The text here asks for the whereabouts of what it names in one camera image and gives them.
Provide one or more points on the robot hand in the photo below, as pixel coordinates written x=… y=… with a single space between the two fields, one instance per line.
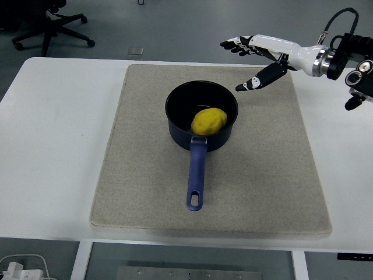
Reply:
x=291 y=51

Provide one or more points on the yellow potato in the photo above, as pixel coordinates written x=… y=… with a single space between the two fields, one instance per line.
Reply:
x=209 y=121

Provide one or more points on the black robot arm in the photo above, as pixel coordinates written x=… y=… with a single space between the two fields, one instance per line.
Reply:
x=342 y=62

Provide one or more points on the silver floor socket plate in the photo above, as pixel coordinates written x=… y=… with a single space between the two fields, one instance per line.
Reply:
x=136 y=51

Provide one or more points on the beige fabric mat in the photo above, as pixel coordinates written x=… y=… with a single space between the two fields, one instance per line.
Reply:
x=140 y=163

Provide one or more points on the white table leg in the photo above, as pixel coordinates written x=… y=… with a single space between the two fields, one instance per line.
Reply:
x=300 y=265
x=81 y=259

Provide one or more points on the black table control panel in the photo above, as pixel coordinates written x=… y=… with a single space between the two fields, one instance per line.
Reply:
x=355 y=256

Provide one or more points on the black office chair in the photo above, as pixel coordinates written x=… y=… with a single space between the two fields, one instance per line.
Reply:
x=49 y=27

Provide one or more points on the grey metal plate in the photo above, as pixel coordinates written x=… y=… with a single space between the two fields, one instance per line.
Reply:
x=189 y=274

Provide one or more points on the white power strip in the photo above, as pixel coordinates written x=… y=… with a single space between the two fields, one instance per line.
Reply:
x=20 y=272

